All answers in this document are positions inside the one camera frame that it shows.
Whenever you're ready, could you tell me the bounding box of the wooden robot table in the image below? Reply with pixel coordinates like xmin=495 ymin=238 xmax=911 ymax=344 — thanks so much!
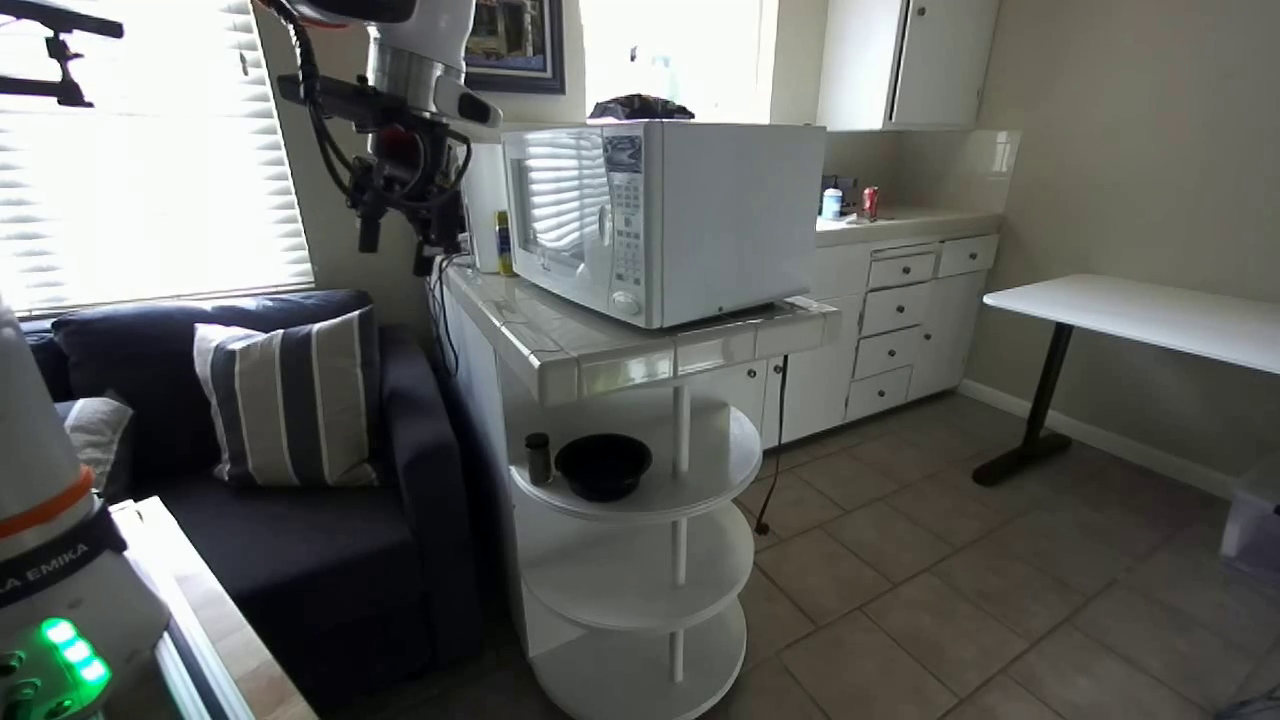
xmin=104 ymin=492 xmax=321 ymax=720

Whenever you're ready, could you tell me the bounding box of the tiled counter with round shelves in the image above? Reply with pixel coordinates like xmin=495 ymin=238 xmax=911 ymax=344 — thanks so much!
xmin=425 ymin=255 xmax=842 ymax=720

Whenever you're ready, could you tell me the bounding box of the navy blue sofa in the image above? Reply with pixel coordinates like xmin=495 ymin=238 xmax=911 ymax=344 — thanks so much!
xmin=15 ymin=284 xmax=492 ymax=717

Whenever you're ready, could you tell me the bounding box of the white kitchen drawer cabinet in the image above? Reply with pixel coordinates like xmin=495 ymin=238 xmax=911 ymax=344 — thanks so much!
xmin=691 ymin=213 xmax=1004 ymax=454

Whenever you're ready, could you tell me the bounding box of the striped blue white pillow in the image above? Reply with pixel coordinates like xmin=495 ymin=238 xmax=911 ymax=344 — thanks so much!
xmin=187 ymin=306 xmax=389 ymax=492

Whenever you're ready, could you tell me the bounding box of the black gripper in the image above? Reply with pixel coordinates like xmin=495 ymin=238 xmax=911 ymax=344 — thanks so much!
xmin=348 ymin=120 xmax=473 ymax=279

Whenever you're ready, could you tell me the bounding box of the yellow and blue can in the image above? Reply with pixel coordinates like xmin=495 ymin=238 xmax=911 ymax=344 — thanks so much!
xmin=492 ymin=209 xmax=521 ymax=279

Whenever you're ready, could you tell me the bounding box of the small dark cup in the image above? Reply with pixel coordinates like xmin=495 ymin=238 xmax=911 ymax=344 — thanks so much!
xmin=521 ymin=430 xmax=555 ymax=488

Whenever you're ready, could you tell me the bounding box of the white desk with black leg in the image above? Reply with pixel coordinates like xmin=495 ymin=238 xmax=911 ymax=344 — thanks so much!
xmin=970 ymin=273 xmax=1280 ymax=492

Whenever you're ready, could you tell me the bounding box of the black object on microwave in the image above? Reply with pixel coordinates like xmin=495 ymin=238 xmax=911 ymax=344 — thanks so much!
xmin=583 ymin=93 xmax=697 ymax=128

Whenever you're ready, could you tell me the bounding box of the large dark framed picture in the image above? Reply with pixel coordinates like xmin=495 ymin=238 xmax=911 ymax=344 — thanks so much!
xmin=464 ymin=0 xmax=568 ymax=97

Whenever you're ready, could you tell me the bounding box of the white paper towel roll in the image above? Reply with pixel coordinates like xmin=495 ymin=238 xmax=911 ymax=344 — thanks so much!
xmin=460 ymin=138 xmax=510 ymax=277

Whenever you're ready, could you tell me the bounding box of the robot base indicator light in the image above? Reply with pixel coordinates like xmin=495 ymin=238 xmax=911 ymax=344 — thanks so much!
xmin=0 ymin=612 xmax=117 ymax=720

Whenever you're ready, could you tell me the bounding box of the white microwave oven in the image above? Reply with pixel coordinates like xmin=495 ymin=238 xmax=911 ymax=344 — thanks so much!
xmin=495 ymin=116 xmax=830 ymax=335

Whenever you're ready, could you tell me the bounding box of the plain grey cushion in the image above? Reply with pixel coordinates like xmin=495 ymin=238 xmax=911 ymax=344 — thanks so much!
xmin=55 ymin=392 xmax=135 ymax=500

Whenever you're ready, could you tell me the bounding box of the black bowl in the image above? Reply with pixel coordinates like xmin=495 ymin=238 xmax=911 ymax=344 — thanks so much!
xmin=550 ymin=432 xmax=657 ymax=503

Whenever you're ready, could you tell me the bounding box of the white wall cabinet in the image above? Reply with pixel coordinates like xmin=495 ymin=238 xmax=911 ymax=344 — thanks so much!
xmin=813 ymin=0 xmax=1004 ymax=133

